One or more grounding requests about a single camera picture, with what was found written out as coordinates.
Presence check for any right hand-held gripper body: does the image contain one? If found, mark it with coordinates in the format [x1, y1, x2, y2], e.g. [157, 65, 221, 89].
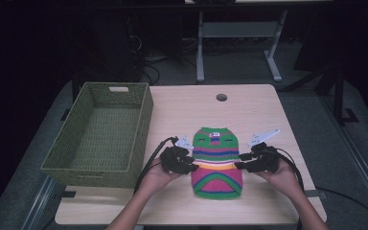
[246, 127, 282, 173]

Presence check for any grey metal desk frame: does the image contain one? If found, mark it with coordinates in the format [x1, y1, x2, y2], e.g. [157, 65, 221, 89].
[195, 9, 289, 84]

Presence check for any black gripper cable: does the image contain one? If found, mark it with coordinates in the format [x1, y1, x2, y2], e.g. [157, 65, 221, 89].
[275, 147, 368, 228]
[133, 136, 179, 195]

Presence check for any green woven basket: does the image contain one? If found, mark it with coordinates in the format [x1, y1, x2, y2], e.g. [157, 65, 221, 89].
[40, 81, 154, 189]

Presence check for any dark equipment cabinet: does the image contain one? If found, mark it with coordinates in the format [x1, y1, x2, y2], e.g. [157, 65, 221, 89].
[72, 12, 144, 94]

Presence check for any person's right hand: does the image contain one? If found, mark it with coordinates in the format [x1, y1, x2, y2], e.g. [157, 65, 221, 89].
[256, 159, 305, 199]

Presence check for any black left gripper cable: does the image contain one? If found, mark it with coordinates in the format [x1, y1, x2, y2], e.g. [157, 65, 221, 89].
[133, 136, 179, 195]

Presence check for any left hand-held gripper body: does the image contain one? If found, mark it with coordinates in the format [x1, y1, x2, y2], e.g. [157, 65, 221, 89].
[159, 135, 195, 175]

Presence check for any multicolour striped knit sweater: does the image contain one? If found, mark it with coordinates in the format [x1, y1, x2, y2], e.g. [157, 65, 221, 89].
[191, 126, 244, 201]

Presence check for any grey table bracket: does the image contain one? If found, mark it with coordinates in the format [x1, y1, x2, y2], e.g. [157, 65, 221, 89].
[306, 189, 328, 199]

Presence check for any bundle of floor cables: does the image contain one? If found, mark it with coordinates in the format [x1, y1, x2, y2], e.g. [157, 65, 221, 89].
[129, 34, 199, 86]

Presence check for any person's left hand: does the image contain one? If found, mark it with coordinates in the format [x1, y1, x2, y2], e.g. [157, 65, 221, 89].
[139, 158, 182, 199]

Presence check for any black metal stand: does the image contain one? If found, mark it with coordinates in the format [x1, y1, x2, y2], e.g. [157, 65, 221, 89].
[282, 60, 360, 127]

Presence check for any metal floor rail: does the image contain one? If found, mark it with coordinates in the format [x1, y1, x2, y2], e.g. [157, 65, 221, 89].
[20, 175, 58, 230]
[318, 95, 368, 222]

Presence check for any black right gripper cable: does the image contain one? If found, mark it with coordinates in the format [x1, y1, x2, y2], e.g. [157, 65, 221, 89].
[275, 147, 368, 228]

